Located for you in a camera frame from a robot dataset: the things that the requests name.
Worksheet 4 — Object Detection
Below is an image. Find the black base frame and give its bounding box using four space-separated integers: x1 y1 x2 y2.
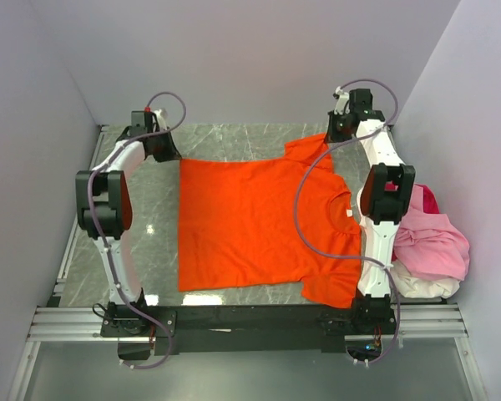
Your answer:
100 304 397 360

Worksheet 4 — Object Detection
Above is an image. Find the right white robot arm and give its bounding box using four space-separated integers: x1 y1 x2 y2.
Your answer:
326 87 415 333

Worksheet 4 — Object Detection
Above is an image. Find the aluminium rail frame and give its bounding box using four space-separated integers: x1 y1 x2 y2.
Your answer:
8 124 485 401

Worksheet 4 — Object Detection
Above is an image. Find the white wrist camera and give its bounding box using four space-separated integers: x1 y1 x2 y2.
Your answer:
333 86 350 115
144 107 168 132

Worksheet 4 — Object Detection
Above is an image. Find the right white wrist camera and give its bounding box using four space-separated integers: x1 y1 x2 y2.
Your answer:
333 86 350 115

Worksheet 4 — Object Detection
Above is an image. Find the white t shirt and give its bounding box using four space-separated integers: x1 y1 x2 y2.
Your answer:
390 261 460 299

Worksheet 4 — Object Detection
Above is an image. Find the orange t shirt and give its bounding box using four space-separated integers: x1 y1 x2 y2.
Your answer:
178 135 362 308

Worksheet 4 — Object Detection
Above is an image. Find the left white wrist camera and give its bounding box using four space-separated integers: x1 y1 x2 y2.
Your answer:
144 107 168 132

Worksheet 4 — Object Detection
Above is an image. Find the pink t shirt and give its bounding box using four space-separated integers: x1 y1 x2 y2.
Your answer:
393 184 470 281

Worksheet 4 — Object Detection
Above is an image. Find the magenta t shirt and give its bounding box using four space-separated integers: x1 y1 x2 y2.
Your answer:
419 185 440 214

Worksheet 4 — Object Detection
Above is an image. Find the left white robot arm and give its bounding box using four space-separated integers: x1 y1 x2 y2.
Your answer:
75 107 181 336

